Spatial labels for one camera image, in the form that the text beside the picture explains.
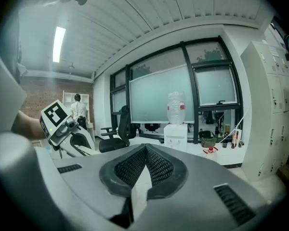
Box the person's left forearm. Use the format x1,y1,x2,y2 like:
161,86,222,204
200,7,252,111
11,111,48,140

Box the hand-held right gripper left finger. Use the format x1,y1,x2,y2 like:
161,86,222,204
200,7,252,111
35,143,147,231

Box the empty clear jug red handle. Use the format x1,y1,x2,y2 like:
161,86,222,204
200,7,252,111
202,146,219,159

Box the olive green bag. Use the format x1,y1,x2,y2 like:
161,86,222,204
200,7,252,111
201,137,218,148

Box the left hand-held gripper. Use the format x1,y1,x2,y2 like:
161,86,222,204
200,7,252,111
39,100,101,158

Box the long ceiling light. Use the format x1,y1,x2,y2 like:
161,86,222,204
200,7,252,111
53,26,66,63

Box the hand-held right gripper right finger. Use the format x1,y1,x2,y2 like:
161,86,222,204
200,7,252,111
132,143,270,231

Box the white water dispenser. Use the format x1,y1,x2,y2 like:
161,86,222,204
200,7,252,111
163,123,188,152

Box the black-framed window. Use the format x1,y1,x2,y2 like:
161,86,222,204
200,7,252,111
110,36,244,144

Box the black office chair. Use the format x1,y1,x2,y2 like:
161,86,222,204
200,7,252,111
99,105,131,153

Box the white metal lockers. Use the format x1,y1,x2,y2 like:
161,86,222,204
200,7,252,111
240,40,289,183

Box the white paper bag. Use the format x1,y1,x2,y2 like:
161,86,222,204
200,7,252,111
231,128,243,149

